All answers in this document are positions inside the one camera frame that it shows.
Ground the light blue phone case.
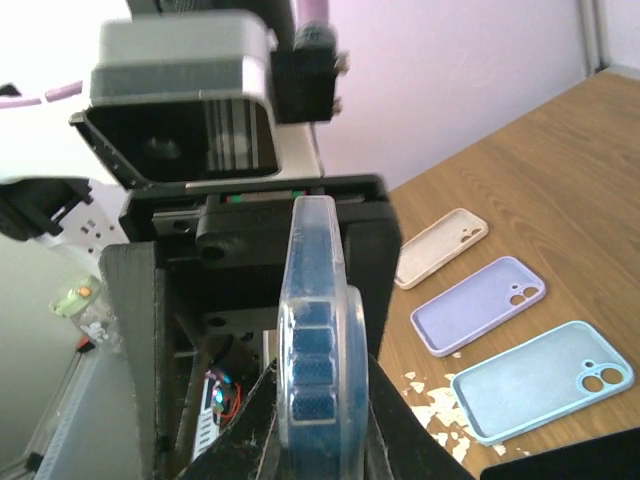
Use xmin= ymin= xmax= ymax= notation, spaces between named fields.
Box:
xmin=451 ymin=320 xmax=635 ymax=446

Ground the white debris pile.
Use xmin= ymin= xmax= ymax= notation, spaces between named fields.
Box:
xmin=400 ymin=370 xmax=532 ymax=466

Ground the phone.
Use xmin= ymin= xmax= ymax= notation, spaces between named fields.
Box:
xmin=277 ymin=195 xmax=368 ymax=479
xmin=394 ymin=208 xmax=489 ymax=290
xmin=410 ymin=256 xmax=546 ymax=357

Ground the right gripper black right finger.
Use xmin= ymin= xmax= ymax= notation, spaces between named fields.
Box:
xmin=364 ymin=357 xmax=472 ymax=480

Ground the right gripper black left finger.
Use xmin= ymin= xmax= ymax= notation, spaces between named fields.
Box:
xmin=181 ymin=361 xmax=279 ymax=480

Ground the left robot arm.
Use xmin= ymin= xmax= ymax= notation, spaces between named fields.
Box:
xmin=1 ymin=100 xmax=400 ymax=479

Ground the clear jar with green lid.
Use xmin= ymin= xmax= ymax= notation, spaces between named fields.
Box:
xmin=49 ymin=275 xmax=121 ymax=353

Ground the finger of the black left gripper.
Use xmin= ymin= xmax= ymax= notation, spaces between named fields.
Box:
xmin=99 ymin=242 xmax=172 ymax=479

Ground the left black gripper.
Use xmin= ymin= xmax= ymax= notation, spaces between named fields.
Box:
xmin=119 ymin=175 xmax=402 ymax=356

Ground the black smartphone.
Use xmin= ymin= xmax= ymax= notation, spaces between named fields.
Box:
xmin=480 ymin=442 xmax=639 ymax=480

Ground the grey slotted cable duct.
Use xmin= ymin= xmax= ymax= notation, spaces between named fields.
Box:
xmin=25 ymin=351 xmax=99 ymax=479

